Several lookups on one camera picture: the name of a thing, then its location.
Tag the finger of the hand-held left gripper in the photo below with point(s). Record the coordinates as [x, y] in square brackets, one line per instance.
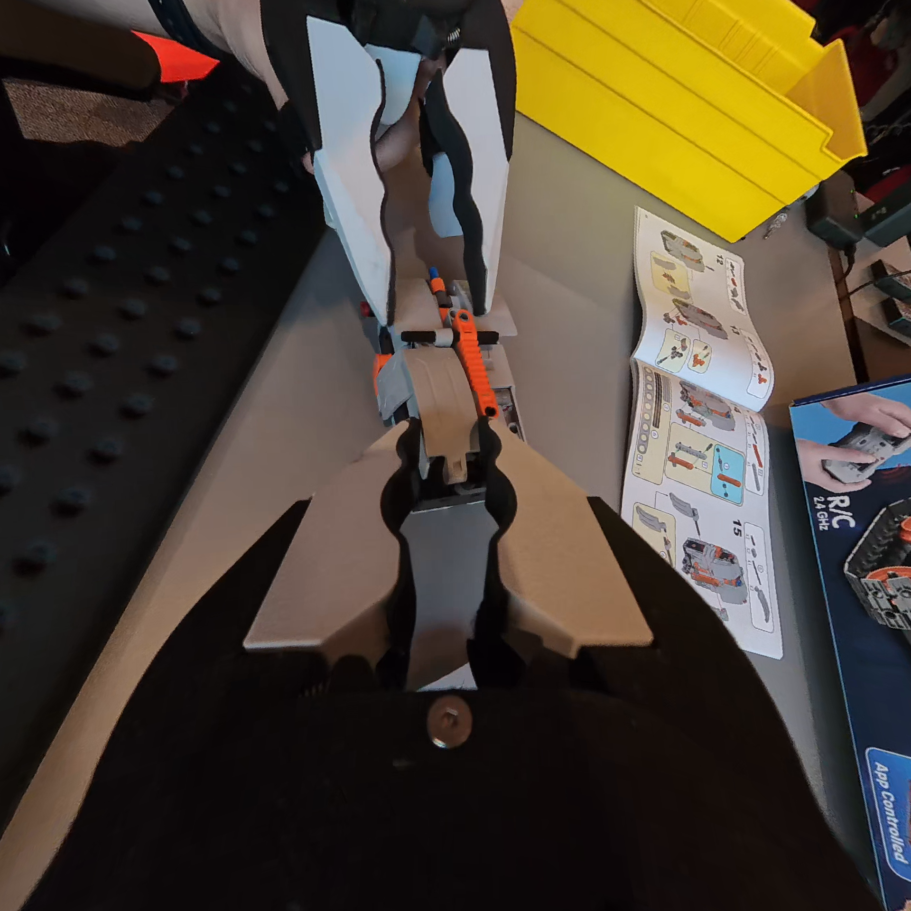
[480, 142]
[349, 142]

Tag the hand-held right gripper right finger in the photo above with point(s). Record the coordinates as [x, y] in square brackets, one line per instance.
[562, 569]

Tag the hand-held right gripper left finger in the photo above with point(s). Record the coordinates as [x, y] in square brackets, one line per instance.
[320, 569]

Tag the grey orange building block model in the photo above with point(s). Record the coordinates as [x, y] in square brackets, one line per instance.
[441, 384]

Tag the grey desk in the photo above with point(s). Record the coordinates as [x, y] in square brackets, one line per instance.
[569, 285]

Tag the person's left hand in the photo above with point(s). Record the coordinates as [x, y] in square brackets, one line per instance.
[395, 146]

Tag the orange plastic piece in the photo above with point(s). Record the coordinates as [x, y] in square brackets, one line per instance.
[181, 62]

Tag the open instruction booklet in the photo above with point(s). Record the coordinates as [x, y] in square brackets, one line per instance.
[701, 441]

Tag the yellow plastic bin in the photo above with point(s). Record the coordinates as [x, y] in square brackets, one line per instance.
[676, 107]

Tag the black studded mat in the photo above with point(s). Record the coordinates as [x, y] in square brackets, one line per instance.
[128, 356]

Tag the blue toy box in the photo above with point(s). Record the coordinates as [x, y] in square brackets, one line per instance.
[861, 640]

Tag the black power adapter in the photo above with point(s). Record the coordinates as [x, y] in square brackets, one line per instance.
[833, 213]

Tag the brown wooden side table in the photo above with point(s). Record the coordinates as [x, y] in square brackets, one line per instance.
[865, 341]

